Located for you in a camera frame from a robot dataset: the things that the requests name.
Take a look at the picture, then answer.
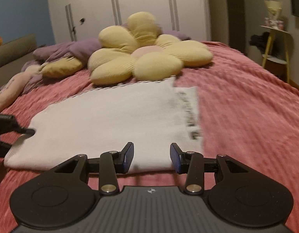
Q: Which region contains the grey-green sofa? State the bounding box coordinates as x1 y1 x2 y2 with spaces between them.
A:
0 34 39 89

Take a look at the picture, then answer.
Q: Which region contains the white ribbed knit sweater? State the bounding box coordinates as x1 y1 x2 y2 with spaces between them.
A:
4 76 205 176

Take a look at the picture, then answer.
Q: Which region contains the wrapped flower bouquet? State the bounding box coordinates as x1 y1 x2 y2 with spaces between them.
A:
263 0 286 31

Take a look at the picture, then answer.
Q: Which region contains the small yellow pillow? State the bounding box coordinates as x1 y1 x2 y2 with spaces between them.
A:
40 55 86 78

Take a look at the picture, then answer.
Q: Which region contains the pink ribbed bedspread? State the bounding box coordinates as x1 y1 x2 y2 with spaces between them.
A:
0 41 299 226

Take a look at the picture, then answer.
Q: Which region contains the beige long plush toy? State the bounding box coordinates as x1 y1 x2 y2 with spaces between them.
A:
0 64 41 113

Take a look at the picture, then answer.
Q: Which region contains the yellow side table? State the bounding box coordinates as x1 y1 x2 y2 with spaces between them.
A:
259 25 295 83

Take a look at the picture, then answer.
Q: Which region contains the white wardrobe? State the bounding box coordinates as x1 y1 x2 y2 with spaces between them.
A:
46 0 211 42

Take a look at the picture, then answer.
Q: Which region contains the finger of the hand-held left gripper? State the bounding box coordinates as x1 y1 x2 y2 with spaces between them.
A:
0 141 12 158
0 114 36 144

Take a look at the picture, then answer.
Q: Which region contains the purple quilt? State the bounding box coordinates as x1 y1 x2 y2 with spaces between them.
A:
20 29 192 95

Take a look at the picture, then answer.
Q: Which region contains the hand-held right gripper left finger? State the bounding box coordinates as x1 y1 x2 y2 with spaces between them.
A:
54 142 135 196

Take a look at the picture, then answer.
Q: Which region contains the yellow flower-shaped pillow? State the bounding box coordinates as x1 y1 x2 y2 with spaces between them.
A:
87 11 214 86

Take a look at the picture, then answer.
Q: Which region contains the dark cloth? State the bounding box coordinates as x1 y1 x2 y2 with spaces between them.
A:
249 32 271 54

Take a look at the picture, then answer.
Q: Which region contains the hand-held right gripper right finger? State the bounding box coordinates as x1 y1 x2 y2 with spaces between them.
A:
170 142 250 196

